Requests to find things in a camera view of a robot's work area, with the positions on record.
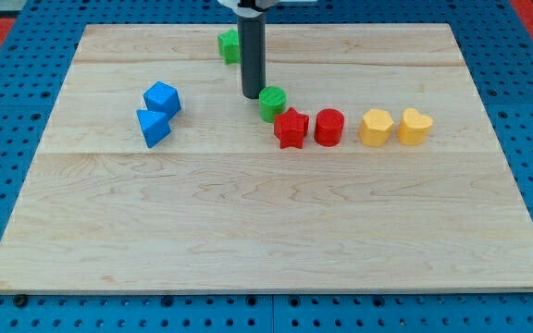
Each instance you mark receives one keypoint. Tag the blue triangle block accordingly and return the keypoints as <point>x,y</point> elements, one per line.
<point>154,126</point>

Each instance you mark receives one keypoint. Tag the red cylinder block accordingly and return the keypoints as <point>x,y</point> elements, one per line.
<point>329,127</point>

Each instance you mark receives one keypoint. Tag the yellow heart block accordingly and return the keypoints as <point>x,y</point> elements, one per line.
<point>414,127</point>

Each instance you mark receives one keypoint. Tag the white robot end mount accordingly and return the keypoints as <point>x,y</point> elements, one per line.
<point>255,8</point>

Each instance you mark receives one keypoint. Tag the blue cube block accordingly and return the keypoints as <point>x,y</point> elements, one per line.
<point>162,97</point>

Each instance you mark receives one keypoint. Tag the red star block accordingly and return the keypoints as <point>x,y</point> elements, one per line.
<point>291,128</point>

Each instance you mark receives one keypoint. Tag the wooden board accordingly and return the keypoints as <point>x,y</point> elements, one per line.
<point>217,207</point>

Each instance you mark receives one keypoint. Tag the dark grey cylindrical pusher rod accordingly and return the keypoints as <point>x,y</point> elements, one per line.
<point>252,43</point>

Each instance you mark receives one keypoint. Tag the green star block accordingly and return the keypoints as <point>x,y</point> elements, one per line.
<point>229,47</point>

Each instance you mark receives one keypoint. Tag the green cylinder block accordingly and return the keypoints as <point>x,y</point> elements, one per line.
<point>272,101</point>

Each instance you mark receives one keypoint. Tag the yellow hexagon block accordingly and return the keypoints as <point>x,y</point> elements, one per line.
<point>375,128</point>

